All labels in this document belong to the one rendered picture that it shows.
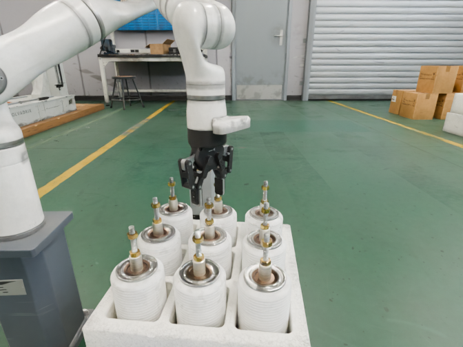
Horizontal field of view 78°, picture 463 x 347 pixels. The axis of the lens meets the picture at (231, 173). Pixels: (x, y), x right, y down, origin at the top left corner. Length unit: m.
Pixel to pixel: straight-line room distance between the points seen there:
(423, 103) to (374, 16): 2.31
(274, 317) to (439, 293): 0.62
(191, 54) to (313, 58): 5.13
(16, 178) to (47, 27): 0.27
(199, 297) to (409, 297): 0.65
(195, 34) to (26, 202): 0.43
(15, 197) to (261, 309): 0.48
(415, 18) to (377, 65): 0.88
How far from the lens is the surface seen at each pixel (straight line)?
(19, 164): 0.64
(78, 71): 6.03
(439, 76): 4.15
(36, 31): 0.64
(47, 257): 0.69
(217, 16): 0.53
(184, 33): 0.51
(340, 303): 0.91
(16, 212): 0.66
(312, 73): 5.58
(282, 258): 0.64
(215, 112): 0.52
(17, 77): 0.61
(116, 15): 0.72
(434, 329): 0.94
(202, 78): 0.51
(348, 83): 5.82
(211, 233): 0.63
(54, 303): 0.74
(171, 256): 0.67
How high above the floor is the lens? 0.60
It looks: 21 degrees down
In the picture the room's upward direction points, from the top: straight up
